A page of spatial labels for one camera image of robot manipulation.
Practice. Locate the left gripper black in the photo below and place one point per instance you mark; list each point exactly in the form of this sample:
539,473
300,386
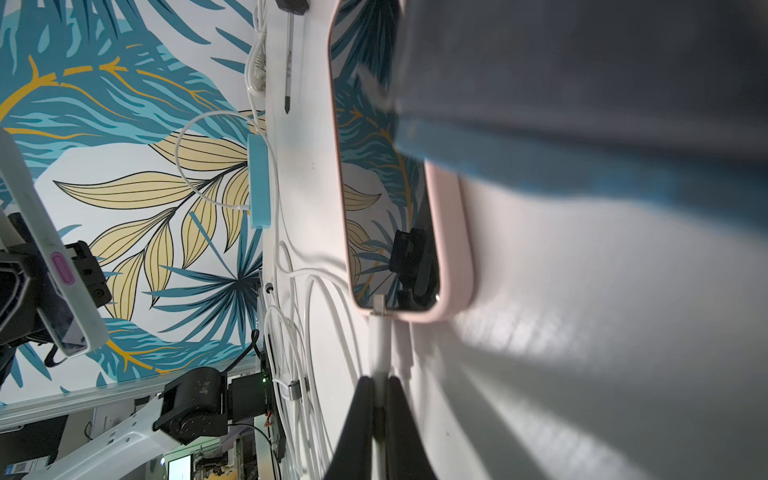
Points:
37,305

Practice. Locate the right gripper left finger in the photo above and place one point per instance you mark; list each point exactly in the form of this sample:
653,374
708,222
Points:
352,459

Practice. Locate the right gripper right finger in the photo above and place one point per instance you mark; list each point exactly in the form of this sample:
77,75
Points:
405,455

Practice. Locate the phone with pink case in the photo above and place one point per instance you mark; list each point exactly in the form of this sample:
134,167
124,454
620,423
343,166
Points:
405,222

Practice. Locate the phone with light blue case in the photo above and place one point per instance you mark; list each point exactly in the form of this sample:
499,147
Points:
17,179

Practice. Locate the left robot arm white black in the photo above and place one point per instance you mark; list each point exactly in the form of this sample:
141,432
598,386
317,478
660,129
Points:
193,405

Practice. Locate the teal power strip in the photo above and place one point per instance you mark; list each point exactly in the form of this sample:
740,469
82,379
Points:
259,182

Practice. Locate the green black screwdriver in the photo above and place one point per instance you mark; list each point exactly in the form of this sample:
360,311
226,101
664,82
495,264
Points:
293,9

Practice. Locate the grey network switch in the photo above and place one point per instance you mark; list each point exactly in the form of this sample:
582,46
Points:
656,101

